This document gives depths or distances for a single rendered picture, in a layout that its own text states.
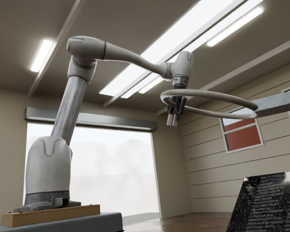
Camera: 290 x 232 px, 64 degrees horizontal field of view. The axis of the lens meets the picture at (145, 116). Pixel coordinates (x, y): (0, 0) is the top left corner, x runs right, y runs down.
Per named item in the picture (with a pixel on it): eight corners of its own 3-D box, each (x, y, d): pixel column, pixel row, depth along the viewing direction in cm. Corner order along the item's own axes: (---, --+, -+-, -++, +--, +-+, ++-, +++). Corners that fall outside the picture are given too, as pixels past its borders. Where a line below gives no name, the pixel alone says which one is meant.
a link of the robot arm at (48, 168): (21, 194, 77) (26, 130, 84) (27, 196, 93) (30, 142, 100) (72, 189, 83) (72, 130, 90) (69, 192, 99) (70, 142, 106)
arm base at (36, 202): (37, 211, 70) (38, 192, 72) (11, 212, 84) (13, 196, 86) (89, 205, 83) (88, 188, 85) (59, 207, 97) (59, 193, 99)
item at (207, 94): (269, 124, 120) (270, 118, 120) (250, 99, 81) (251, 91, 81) (185, 113, 149) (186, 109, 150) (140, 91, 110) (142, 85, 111)
